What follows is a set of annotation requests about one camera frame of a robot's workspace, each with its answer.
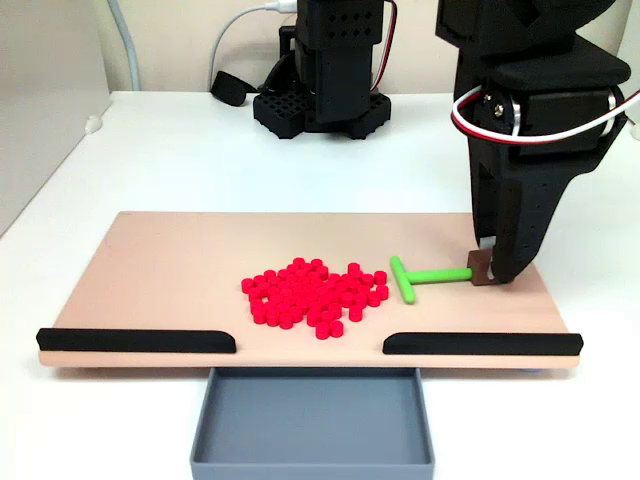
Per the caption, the green T-shaped pusher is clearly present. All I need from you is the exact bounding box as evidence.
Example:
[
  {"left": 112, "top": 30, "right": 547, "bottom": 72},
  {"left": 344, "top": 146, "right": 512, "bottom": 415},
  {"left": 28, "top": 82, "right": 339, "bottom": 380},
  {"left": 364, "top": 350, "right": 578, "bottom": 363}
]
[{"left": 389, "top": 180, "right": 522, "bottom": 305}]

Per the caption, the pile of red granules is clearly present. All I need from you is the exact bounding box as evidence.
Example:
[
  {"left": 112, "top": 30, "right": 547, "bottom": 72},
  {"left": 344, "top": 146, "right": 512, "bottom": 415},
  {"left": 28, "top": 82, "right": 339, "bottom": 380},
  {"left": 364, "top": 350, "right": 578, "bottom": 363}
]
[{"left": 240, "top": 257, "right": 391, "bottom": 341}]

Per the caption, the grey container tray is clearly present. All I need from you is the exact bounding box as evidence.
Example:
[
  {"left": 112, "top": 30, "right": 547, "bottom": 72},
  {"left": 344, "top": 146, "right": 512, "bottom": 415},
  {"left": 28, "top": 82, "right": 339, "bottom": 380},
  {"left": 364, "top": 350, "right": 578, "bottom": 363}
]
[{"left": 189, "top": 367, "right": 435, "bottom": 480}]

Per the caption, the white box panel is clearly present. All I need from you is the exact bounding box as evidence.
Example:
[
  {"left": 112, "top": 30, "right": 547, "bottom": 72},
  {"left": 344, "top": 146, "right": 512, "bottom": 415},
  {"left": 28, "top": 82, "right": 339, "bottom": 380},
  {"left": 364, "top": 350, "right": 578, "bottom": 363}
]
[{"left": 615, "top": 0, "right": 640, "bottom": 124}]

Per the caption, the black clamp piece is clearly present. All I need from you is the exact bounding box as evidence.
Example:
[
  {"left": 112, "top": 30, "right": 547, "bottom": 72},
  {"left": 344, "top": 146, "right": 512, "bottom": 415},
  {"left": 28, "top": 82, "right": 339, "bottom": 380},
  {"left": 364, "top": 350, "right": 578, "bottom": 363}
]
[{"left": 209, "top": 70, "right": 251, "bottom": 108}]

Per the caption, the beige wooden board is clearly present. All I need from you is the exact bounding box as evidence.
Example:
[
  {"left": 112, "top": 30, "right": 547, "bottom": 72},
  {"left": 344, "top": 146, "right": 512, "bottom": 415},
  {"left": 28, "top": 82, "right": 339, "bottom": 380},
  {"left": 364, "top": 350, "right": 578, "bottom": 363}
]
[{"left": 38, "top": 210, "right": 581, "bottom": 371}]

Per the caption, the beige cabinet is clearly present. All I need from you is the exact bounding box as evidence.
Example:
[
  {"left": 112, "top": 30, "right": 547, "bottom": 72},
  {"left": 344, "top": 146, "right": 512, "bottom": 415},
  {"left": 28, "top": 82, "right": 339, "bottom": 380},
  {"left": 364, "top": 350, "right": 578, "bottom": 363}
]
[{"left": 0, "top": 0, "right": 112, "bottom": 236}]

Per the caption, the black guard rail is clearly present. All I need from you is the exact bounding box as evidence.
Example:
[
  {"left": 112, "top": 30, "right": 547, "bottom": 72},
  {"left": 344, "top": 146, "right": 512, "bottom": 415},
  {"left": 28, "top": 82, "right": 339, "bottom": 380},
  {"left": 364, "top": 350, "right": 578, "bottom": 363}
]
[
  {"left": 382, "top": 331, "right": 584, "bottom": 357},
  {"left": 35, "top": 327, "right": 237, "bottom": 355}
]

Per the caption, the white USB cable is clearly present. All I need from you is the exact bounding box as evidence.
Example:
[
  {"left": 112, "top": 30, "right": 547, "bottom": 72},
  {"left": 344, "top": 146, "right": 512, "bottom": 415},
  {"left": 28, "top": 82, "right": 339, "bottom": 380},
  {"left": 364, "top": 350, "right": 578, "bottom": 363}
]
[{"left": 208, "top": 0, "right": 301, "bottom": 92}]

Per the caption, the grey cable conduit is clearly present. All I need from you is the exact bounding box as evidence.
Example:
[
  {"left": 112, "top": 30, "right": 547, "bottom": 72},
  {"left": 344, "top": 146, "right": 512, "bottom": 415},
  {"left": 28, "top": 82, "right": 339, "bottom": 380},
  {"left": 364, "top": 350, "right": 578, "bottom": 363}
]
[{"left": 106, "top": 0, "right": 142, "bottom": 92}]

